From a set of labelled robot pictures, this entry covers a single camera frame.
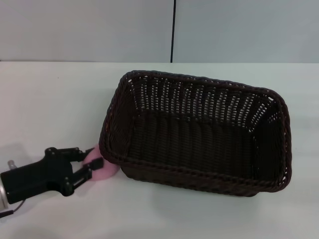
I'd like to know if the thin dark gripper cable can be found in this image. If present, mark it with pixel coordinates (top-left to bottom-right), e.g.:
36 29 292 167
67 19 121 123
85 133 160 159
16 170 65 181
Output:
0 199 26 218

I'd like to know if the dark brown woven basket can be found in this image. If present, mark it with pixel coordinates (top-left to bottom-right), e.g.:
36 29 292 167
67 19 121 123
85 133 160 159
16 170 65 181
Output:
99 70 292 199

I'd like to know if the pink peach toy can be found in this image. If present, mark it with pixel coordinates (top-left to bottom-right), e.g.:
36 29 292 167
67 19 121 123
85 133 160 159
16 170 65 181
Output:
82 144 120 184

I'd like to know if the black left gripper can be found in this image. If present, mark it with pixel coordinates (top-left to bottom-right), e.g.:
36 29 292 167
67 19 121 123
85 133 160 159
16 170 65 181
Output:
0 147 104 204

